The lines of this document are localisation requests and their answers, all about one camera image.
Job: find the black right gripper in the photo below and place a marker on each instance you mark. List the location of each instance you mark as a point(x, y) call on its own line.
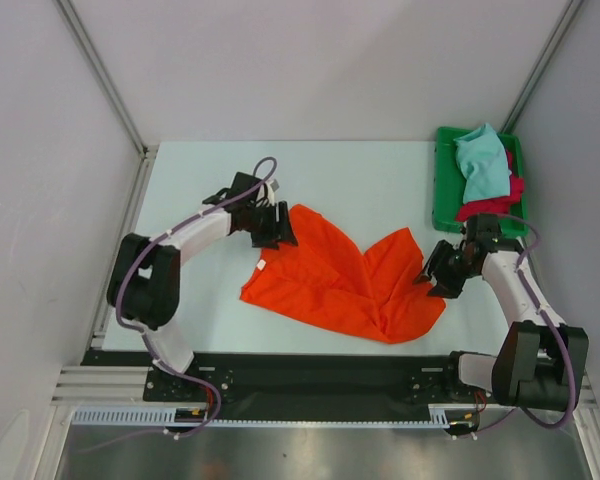
point(447, 267)

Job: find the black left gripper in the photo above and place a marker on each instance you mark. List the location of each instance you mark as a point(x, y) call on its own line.
point(278, 232)

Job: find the orange t shirt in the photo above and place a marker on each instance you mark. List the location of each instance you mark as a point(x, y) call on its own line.
point(326, 281)

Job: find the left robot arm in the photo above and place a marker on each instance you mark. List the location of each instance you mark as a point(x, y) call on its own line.
point(144, 287)

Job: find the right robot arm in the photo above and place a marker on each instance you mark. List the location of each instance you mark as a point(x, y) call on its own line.
point(520, 320)

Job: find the red t shirt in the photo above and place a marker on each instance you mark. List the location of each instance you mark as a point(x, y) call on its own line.
point(500, 205)

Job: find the teal t shirt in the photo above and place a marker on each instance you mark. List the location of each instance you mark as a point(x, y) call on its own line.
point(481, 159)

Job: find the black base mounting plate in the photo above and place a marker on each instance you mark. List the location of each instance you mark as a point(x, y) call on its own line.
point(327, 371)

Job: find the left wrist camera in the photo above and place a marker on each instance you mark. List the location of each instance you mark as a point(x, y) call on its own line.
point(267, 191)

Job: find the right aluminium corner post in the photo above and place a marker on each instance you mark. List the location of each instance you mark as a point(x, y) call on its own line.
point(565, 22)

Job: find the aluminium corner post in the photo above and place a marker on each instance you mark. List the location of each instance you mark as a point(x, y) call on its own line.
point(75, 25)
point(565, 22)

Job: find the white slotted cable duct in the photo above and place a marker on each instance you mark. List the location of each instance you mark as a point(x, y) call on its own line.
point(173, 417)

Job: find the left aluminium corner post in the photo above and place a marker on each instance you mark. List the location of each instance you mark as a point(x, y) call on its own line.
point(75, 25)

